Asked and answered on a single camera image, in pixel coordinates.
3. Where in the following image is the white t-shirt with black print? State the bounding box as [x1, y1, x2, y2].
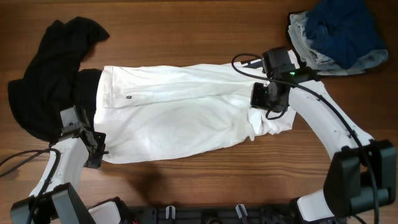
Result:
[94, 63, 296, 164]

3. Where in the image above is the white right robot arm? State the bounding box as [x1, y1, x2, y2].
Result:
[251, 80, 397, 223]

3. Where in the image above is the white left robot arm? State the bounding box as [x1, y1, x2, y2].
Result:
[10, 131, 138, 224]

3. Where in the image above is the light grey garment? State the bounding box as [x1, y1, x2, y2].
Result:
[287, 12, 388, 76]

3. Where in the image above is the black garment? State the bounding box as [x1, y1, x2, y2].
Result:
[7, 17, 109, 142]

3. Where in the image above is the blue garment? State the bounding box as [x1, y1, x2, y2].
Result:
[304, 0, 386, 69]

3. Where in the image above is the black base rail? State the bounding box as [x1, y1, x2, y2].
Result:
[124, 203, 349, 224]

